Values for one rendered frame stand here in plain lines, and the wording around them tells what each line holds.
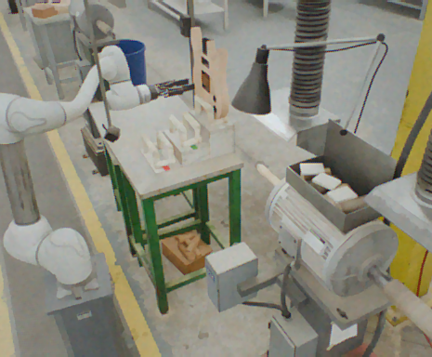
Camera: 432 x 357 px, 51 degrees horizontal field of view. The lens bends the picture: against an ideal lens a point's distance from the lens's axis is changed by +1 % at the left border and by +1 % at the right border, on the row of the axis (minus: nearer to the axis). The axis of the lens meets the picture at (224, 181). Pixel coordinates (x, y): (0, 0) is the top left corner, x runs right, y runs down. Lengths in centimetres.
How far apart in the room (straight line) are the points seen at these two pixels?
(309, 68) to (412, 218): 57
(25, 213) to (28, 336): 111
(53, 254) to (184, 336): 106
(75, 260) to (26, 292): 125
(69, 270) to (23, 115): 68
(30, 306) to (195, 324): 104
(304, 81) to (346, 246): 53
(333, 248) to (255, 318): 154
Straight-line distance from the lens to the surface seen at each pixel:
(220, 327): 276
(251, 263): 155
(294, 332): 160
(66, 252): 196
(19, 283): 329
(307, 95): 147
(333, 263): 130
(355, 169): 140
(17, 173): 195
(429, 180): 114
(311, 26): 140
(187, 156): 231
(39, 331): 297
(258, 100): 143
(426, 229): 112
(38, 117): 173
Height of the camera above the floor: 222
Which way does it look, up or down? 36 degrees down
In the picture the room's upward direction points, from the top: 2 degrees counter-clockwise
